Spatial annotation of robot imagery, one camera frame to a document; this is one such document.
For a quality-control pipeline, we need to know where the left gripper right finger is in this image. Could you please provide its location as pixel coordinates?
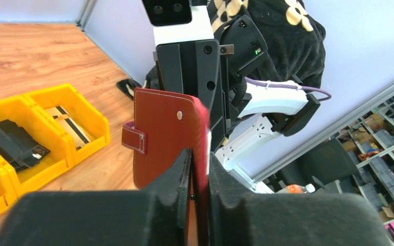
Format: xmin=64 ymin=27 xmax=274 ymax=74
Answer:
xmin=209 ymin=154 xmax=391 ymax=245

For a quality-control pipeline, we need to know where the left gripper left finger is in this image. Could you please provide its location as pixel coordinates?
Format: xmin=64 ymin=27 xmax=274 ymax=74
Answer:
xmin=0 ymin=149 xmax=192 ymax=245

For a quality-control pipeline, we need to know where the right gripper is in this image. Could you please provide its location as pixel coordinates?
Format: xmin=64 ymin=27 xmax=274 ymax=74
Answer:
xmin=155 ymin=39 xmax=238 ymax=152

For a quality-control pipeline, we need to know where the red leather card holder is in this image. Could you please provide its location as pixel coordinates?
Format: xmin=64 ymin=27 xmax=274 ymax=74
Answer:
xmin=122 ymin=88 xmax=211 ymax=245

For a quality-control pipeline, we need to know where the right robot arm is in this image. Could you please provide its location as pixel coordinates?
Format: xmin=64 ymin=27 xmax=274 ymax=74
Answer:
xmin=150 ymin=12 xmax=320 ymax=170

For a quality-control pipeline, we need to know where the black card holder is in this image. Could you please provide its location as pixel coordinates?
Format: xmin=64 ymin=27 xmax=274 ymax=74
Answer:
xmin=0 ymin=119 xmax=50 ymax=172

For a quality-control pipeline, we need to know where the orange plastic bottle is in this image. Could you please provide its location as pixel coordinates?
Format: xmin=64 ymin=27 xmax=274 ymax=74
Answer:
xmin=276 ymin=184 xmax=316 ymax=194

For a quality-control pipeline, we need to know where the black office chair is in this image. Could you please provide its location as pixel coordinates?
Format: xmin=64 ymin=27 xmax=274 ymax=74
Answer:
xmin=275 ymin=138 xmax=359 ymax=188

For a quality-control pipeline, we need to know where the person in black fleece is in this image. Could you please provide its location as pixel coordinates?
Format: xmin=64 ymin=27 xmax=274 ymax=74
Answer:
xmin=116 ymin=0 xmax=327 ymax=103

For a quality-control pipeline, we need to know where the storage shelving with parts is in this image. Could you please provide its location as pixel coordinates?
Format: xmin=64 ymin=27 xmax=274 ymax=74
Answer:
xmin=331 ymin=96 xmax=394 ymax=245

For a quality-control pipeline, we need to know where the middle yellow bin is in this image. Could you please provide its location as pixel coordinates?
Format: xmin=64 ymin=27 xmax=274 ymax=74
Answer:
xmin=0 ymin=96 xmax=75 ymax=196

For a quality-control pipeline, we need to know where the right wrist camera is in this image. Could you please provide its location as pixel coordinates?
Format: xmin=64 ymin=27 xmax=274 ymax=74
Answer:
xmin=142 ymin=0 xmax=214 ymax=46

